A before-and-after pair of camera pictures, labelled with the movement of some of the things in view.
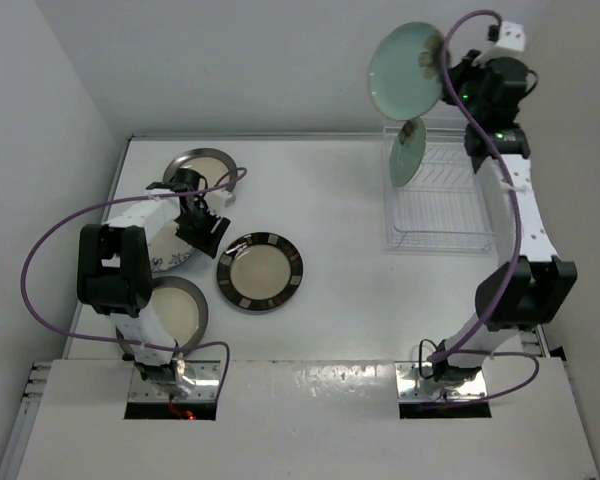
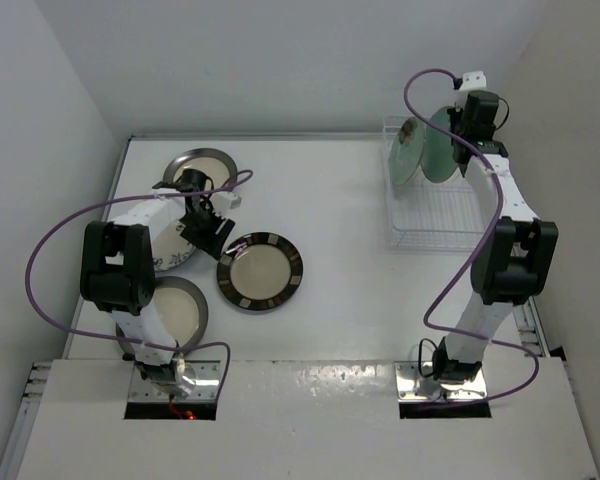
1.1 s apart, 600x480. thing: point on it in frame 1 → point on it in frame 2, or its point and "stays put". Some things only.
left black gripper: [206, 241] stays put
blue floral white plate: [167, 250] stays put
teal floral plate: [181, 309] stays put
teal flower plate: [406, 70] → [436, 149]
